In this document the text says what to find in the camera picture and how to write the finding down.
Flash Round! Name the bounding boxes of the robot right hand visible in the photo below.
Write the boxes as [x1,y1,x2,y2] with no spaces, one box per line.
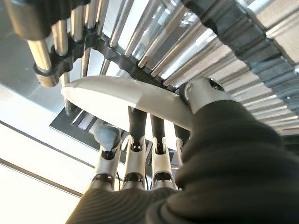
[66,77,299,224]

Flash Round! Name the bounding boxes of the white round ceramic plate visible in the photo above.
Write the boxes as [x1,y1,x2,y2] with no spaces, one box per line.
[60,76,195,132]

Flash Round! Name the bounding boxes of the black dish rack steel rods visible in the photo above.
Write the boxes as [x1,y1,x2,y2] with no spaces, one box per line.
[4,0,299,179]

